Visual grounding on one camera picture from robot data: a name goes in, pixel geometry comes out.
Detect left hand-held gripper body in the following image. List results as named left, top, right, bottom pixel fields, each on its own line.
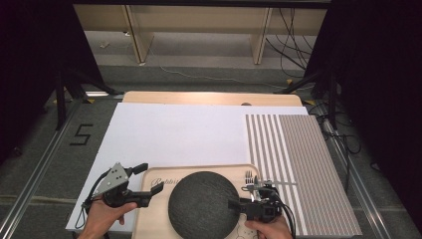
left=95, top=161, right=153, bottom=209

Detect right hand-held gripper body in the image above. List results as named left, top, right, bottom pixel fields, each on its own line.
left=241, top=180, right=298, bottom=224

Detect knife with wooden handle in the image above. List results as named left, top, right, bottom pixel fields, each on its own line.
left=253, top=174, right=264, bottom=202

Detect fork with wooden handle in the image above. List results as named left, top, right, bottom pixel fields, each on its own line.
left=244, top=169, right=255, bottom=195

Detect beige tray with rabbit print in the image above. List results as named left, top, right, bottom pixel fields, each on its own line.
left=131, top=163, right=267, bottom=239

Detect dark round plate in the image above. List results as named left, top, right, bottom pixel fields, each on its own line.
left=167, top=170, right=241, bottom=239

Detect person's right hand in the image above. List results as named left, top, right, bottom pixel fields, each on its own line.
left=244, top=215, right=294, bottom=239

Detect person's left hand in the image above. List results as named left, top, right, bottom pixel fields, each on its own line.
left=79, top=198, right=138, bottom=238

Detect striped placemat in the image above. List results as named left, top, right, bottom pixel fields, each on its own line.
left=245, top=114, right=363, bottom=238

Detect black metal stand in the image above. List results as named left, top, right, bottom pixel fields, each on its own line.
left=274, top=68, right=340, bottom=130
left=54, top=68, right=125, bottom=131

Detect dark curtain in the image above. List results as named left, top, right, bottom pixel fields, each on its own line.
left=304, top=0, right=422, bottom=231
left=0, top=0, right=107, bottom=164

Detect beige wooden shelf unit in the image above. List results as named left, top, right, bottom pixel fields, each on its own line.
left=73, top=4, right=328, bottom=66

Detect left hand-held gripper cable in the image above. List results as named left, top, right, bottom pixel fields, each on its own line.
left=75, top=168, right=114, bottom=231

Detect hand-held gripper cable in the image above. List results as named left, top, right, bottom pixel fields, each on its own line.
left=75, top=168, right=114, bottom=231
left=274, top=189, right=298, bottom=239

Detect right hand-held gripper cable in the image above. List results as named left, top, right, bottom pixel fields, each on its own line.
left=274, top=189, right=298, bottom=239

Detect metal floor rail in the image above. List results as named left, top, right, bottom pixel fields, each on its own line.
left=317, top=111, right=392, bottom=239
left=0, top=98, right=85, bottom=239

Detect black floor cables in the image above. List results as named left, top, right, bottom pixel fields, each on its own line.
left=312, top=102, right=363, bottom=194

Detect white cable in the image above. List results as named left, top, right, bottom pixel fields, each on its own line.
left=125, top=31, right=287, bottom=91

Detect black cables bundle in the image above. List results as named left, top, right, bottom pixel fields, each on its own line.
left=265, top=8, right=317, bottom=80

